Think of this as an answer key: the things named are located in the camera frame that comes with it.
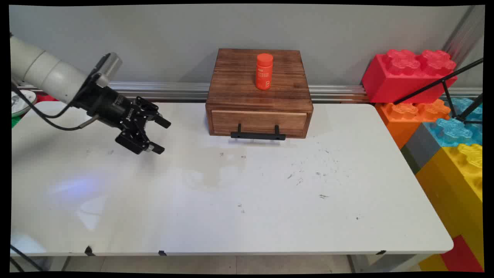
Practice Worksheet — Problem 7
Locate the small red toy brick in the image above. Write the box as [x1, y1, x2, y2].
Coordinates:
[440, 235, 484, 273]

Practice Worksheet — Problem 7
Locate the slanted aluminium profile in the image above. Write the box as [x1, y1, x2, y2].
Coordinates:
[441, 5, 484, 64]

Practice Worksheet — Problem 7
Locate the horizontal aluminium rail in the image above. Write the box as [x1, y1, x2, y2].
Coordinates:
[17, 81, 484, 103]

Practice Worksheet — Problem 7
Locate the white round disc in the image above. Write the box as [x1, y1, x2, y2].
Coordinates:
[11, 90, 38, 117]

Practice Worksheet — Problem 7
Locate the black cable with silver plug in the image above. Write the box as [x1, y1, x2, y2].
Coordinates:
[29, 105, 97, 132]

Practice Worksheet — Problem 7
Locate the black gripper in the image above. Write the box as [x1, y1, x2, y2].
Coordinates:
[72, 76, 172, 155]

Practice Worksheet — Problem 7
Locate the yellow giant toy brick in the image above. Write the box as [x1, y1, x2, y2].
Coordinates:
[415, 144, 484, 271]

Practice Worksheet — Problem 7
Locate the orange giant toy brick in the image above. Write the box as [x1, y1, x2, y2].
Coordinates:
[375, 99, 452, 149]

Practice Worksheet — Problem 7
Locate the blue giant toy brick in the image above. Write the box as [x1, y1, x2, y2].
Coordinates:
[428, 97, 484, 147]

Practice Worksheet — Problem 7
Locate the black floor cable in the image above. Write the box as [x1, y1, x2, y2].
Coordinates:
[10, 245, 44, 272]

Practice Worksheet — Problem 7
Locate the black tripod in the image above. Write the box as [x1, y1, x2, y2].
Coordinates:
[393, 58, 484, 125]

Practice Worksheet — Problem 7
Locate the wooden drawer with black handle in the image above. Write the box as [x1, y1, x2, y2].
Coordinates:
[211, 110, 308, 141]

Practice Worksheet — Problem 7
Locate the white table leg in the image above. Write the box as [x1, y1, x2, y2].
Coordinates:
[347, 254, 435, 273]

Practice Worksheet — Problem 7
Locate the orange plastic bottle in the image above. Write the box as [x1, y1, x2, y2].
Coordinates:
[255, 53, 274, 91]

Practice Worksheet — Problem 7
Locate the grey giant toy brick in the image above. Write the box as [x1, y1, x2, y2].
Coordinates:
[401, 123, 445, 174]

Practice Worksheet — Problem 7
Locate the dark brown wooden drawer box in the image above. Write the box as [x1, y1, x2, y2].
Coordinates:
[205, 48, 314, 139]

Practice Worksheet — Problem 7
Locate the red giant toy brick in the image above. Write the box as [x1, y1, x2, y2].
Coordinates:
[361, 49, 458, 104]

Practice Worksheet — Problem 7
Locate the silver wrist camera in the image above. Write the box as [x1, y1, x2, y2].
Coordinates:
[93, 52, 124, 88]

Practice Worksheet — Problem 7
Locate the thin black cable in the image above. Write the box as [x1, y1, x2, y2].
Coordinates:
[11, 80, 73, 119]

